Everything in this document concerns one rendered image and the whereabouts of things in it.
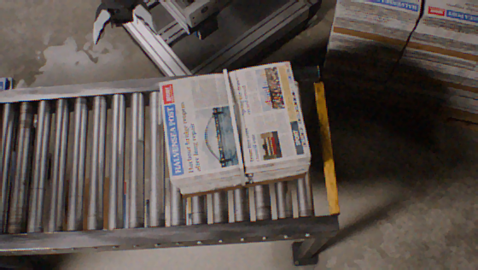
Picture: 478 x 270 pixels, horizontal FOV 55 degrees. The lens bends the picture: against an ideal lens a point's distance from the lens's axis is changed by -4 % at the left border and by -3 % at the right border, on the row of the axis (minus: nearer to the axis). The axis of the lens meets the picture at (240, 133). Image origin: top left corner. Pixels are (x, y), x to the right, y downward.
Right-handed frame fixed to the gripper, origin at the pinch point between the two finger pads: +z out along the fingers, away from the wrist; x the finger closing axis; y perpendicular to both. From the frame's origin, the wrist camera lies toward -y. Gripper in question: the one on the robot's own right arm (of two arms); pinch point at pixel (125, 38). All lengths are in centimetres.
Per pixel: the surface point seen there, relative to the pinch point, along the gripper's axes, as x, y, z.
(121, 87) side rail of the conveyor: 5.6, 44.8, -11.0
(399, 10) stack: -92, 29, -16
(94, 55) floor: 23, 128, -78
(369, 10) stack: -84, 34, -21
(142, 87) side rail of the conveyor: -1.2, 43.9, -9.3
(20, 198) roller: 43, 50, 19
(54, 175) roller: 31, 48, 14
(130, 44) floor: 3, 125, -79
